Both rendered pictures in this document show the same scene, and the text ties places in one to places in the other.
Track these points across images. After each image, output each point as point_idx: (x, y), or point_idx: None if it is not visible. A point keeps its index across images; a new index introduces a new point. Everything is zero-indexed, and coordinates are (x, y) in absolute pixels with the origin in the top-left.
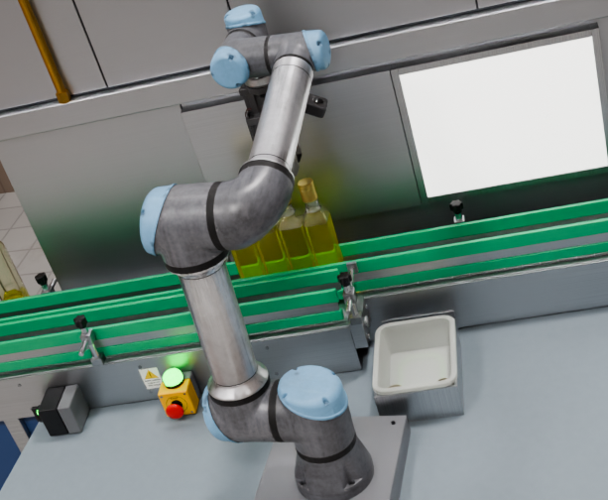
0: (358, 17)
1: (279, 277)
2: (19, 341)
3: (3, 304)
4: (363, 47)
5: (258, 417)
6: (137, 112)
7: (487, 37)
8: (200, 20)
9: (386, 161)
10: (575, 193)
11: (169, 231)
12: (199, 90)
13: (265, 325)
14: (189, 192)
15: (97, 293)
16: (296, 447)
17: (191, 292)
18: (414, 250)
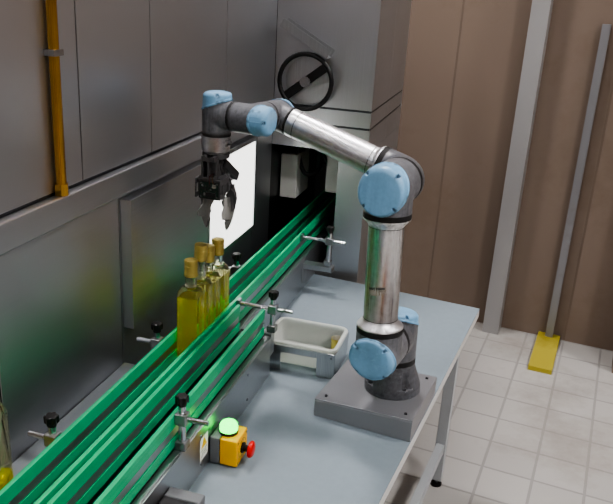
0: (193, 122)
1: (214, 325)
2: (137, 458)
3: (28, 470)
4: (200, 143)
5: (403, 339)
6: (105, 203)
7: (232, 139)
8: (138, 115)
9: (200, 233)
10: (237, 250)
11: (412, 185)
12: (138, 179)
13: (242, 356)
14: (400, 161)
15: (98, 410)
16: (401, 362)
17: (401, 240)
18: (252, 282)
